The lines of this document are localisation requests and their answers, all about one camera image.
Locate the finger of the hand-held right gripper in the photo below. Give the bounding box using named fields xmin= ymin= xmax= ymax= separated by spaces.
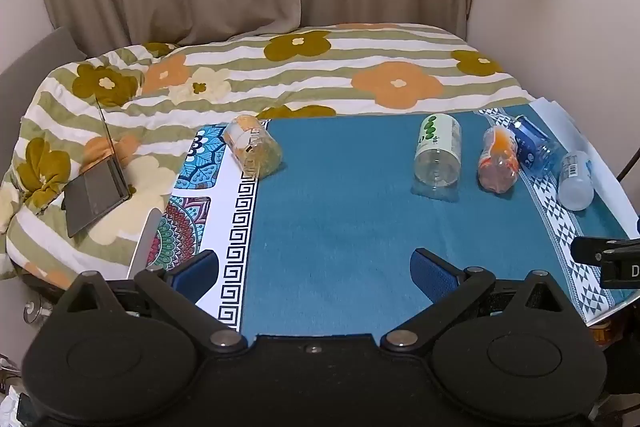
xmin=570 ymin=234 xmax=640 ymax=265

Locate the orange plastic cup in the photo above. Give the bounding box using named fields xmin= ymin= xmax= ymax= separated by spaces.
xmin=477 ymin=124 xmax=521 ymax=194

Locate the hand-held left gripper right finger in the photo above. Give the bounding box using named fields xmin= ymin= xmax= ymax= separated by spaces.
xmin=381 ymin=248 xmax=573 ymax=355

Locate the white frosted plastic cup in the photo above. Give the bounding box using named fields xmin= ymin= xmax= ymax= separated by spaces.
xmin=557 ymin=150 xmax=596 ymax=212

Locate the blue plastic cup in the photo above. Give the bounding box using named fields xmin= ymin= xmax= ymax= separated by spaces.
xmin=511 ymin=114 xmax=564 ymax=178

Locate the clear cup with green label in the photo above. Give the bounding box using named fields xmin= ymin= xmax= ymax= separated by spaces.
xmin=413 ymin=113 xmax=462 ymax=188

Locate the white sheet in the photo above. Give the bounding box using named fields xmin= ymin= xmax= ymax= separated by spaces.
xmin=529 ymin=98 xmax=602 ymax=160

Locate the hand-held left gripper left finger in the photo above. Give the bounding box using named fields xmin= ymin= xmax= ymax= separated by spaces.
xmin=52 ymin=250 xmax=248 ymax=355

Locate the blue mat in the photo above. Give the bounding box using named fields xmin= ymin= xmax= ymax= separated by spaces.
xmin=239 ymin=111 xmax=632 ymax=339

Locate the dark open laptop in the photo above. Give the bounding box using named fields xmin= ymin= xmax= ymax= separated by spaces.
xmin=62 ymin=99 xmax=134 ymax=239

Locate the floral striped blanket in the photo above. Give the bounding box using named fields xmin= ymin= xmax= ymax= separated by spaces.
xmin=0 ymin=23 xmax=537 ymax=294

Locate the mandala patterned cloth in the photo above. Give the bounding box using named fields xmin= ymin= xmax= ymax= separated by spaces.
xmin=145 ymin=122 xmax=272 ymax=333

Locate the grey cushion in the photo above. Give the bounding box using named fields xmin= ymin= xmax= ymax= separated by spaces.
xmin=0 ymin=26 xmax=89 ymax=108

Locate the clear cup with orange label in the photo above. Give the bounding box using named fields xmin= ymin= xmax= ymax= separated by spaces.
xmin=222 ymin=114 xmax=284 ymax=180

